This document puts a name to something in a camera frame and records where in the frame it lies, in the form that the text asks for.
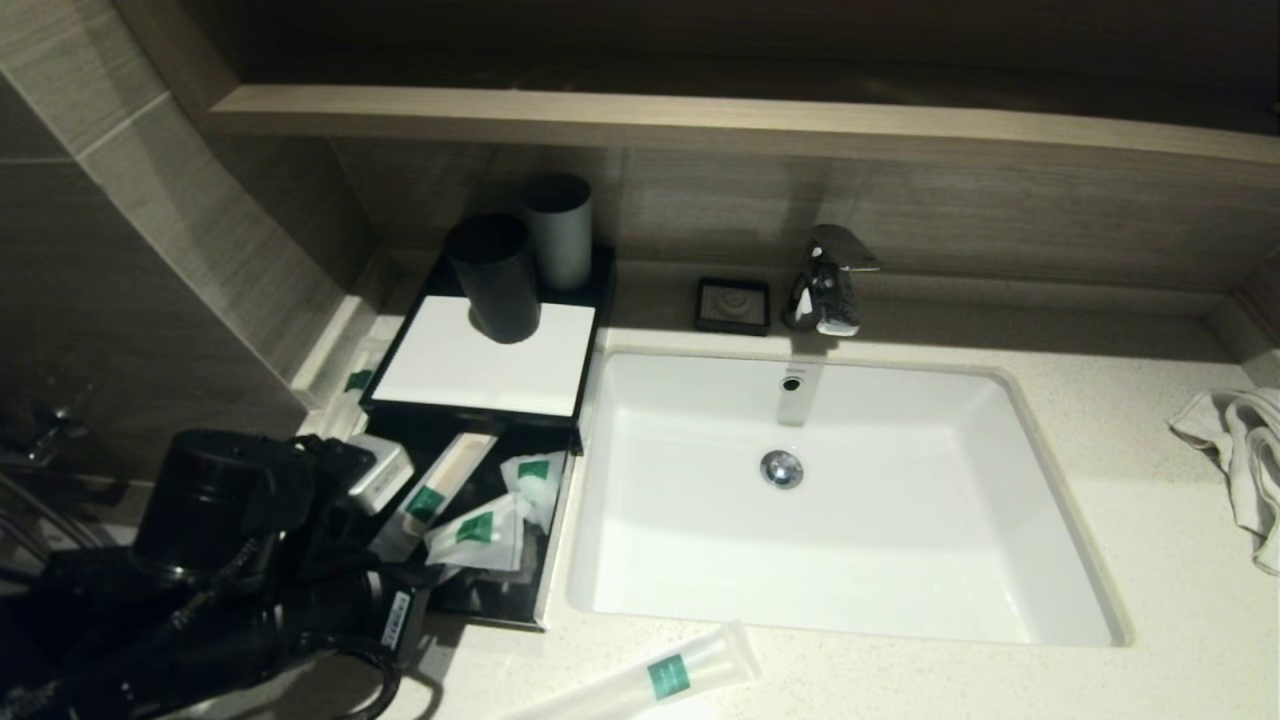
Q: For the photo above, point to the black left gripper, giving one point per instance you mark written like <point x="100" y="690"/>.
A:
<point x="385" y="615"/>

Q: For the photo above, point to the white vanity kit packet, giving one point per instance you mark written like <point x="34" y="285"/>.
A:
<point x="480" y="535"/>

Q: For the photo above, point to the slim white comb packet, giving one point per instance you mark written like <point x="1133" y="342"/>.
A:
<point x="440" y="490"/>

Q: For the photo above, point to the white shower cap packet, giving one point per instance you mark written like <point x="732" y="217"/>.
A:
<point x="540" y="480"/>

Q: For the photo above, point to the narrow toothbrush packet green label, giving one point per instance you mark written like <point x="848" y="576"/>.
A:
<point x="355" y="385"/>

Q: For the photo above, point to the wide toothbrush packet green label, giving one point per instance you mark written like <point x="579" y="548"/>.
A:
<point x="670" y="675"/>

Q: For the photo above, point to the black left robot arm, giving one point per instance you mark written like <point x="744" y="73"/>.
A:
<point x="200" y="560"/>

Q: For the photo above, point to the black amenity box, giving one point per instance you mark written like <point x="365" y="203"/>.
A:
<point x="598" y="300"/>

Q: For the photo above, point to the white ribbed tray mat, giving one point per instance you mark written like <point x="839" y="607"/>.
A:
<point x="490" y="365"/>

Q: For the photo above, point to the black tumbler cup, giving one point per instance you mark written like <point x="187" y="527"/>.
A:
<point x="493" y="280"/>

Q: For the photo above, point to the chrome bathtub faucet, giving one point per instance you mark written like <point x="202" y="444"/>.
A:
<point x="40" y="430"/>

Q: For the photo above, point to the grey tumbler cup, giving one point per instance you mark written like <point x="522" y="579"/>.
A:
<point x="560" y="240"/>

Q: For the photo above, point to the chrome sink drain plug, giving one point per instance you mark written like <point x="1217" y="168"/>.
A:
<point x="781" y="469"/>

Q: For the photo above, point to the black square soap dish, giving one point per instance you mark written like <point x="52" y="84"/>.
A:
<point x="733" y="305"/>

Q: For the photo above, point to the white ceramic sink basin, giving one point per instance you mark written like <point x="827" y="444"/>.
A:
<point x="850" y="560"/>

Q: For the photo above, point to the chrome sink faucet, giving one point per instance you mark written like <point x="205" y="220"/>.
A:
<point x="830" y="285"/>

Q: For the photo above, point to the white crumpled towel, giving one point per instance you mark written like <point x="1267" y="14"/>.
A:
<point x="1250" y="450"/>

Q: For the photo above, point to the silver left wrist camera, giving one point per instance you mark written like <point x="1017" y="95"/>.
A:
<point x="380" y="475"/>

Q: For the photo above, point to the light wooden wall shelf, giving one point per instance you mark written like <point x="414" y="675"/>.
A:
<point x="700" y="120"/>

